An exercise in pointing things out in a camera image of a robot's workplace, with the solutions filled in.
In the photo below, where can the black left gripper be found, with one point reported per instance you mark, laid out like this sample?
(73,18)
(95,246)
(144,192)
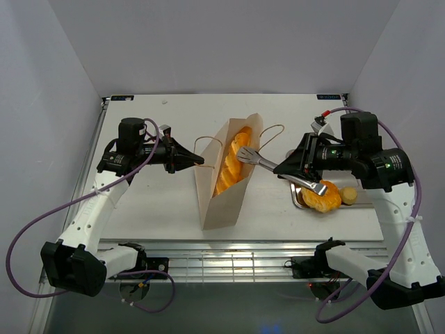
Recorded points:
(176,157)

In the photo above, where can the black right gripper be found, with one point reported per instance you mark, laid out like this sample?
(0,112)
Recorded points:
(302,161)

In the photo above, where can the beige paper bag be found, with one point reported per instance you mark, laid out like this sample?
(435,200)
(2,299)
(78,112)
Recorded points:
(222,211)

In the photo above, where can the scored oval fake loaf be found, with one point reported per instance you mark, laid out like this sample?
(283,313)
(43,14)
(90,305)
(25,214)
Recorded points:
(230,172)

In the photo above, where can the ring shaped fake bread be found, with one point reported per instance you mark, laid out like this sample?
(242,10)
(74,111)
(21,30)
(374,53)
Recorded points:
(329,201)

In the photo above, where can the small round fake bun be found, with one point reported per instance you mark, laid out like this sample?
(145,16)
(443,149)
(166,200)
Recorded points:
(348,195)

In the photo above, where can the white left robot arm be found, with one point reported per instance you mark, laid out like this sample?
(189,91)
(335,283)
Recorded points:
(74,262)

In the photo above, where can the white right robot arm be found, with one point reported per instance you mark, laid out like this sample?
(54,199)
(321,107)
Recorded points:
(389,181)

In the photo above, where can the metal baking tray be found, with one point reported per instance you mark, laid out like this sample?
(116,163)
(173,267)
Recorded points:
(341,179)

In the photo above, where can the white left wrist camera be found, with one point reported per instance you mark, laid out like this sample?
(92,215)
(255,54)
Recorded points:
(166,132)

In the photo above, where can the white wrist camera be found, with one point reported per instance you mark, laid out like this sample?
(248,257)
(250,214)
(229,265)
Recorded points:
(166,132)
(320,125)

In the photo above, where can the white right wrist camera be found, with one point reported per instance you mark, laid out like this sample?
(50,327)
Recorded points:
(320,125)

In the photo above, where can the aluminium frame rail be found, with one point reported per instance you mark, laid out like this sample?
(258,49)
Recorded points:
(223,261)

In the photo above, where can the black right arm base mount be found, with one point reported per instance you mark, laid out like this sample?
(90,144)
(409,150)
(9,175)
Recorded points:
(304,267)

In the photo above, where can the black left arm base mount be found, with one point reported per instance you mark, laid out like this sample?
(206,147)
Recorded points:
(147,269)

